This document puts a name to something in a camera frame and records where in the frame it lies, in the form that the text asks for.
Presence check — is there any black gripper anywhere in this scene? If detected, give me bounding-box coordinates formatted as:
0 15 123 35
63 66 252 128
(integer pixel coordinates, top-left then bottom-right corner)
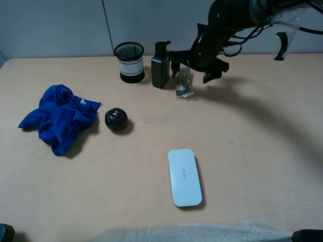
168 37 229 84

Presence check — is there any clear plastic snack packet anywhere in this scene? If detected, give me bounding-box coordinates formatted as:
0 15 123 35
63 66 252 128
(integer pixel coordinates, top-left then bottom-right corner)
176 67 194 98

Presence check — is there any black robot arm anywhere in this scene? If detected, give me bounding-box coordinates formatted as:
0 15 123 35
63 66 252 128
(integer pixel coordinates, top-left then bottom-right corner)
169 1 322 83

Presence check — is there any dark pump dispenser bottle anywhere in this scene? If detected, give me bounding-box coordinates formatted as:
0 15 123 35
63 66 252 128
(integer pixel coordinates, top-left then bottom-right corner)
151 41 171 89

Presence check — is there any black mesh pen holder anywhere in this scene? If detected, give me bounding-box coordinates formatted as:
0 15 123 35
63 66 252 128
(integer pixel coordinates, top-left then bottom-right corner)
114 41 145 84

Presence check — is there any black round ball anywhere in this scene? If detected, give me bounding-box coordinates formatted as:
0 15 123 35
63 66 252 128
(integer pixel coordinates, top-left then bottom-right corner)
104 108 128 132

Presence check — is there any white rectangular case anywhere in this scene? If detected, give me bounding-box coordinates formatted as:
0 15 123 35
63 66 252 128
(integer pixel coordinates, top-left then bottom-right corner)
168 149 202 207

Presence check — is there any blue crumpled cloth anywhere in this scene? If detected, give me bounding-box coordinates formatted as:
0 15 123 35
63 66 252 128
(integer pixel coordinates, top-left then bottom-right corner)
18 84 101 156

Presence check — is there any black right base corner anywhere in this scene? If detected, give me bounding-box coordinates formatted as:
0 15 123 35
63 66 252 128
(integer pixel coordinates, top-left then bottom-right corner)
291 229 323 242

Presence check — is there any black base corner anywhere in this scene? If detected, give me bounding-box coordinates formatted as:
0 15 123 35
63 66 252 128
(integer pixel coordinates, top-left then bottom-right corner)
0 223 15 242
291 229 323 242

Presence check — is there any black left base corner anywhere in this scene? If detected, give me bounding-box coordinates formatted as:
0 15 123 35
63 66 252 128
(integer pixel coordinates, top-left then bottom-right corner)
0 223 15 242

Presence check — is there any black camera cable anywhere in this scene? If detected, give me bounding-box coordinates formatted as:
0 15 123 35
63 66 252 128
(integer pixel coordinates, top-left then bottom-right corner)
222 22 323 57

